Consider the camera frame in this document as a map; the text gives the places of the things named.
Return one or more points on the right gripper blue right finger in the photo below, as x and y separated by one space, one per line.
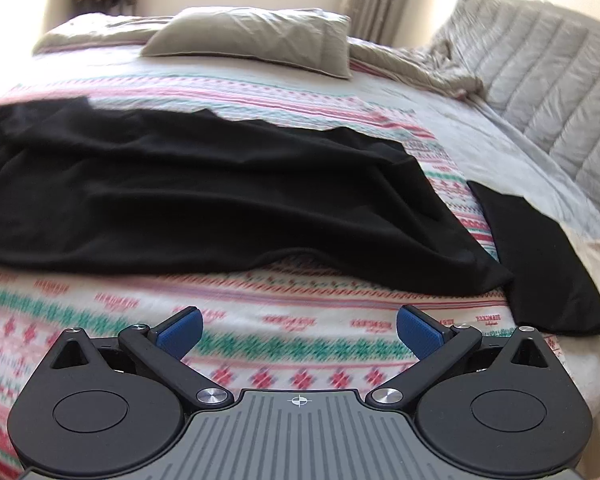
441 352

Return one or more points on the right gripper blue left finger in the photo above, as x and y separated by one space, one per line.
157 353

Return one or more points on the black pants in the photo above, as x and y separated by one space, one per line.
88 190

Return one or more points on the folded black garment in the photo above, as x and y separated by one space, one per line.
551 289

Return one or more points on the patterned red green blanket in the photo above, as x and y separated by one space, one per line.
291 324

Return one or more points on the grey bed sheet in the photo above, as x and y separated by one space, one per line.
520 159

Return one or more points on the grey quilted headboard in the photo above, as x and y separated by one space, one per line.
540 69

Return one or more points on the beige pillow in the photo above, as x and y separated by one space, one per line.
311 39

